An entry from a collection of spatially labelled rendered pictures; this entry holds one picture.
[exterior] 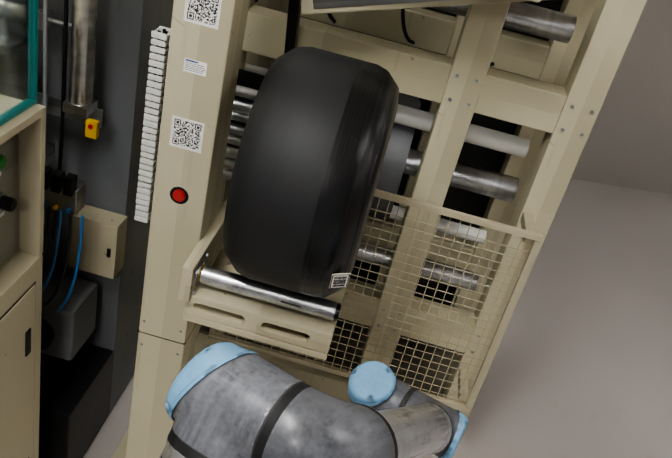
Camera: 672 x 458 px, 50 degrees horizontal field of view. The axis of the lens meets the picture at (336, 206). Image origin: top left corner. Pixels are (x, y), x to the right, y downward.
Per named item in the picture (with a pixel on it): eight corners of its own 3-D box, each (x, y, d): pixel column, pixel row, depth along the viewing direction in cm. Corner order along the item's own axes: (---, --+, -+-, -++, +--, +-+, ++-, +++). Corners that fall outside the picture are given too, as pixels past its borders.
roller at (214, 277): (199, 276, 175) (193, 285, 171) (202, 260, 174) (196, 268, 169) (338, 315, 174) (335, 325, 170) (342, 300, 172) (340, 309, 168)
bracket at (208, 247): (177, 300, 170) (181, 266, 165) (227, 219, 205) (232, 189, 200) (190, 304, 170) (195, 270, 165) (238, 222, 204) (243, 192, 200)
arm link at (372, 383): (414, 375, 136) (414, 403, 146) (362, 348, 141) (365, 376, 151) (390, 416, 132) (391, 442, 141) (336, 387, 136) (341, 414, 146)
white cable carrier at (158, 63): (133, 219, 176) (151, 30, 153) (141, 210, 181) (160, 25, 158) (151, 224, 176) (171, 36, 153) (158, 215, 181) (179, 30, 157)
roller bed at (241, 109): (199, 176, 212) (212, 81, 197) (215, 155, 225) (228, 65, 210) (264, 194, 211) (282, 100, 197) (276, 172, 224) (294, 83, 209)
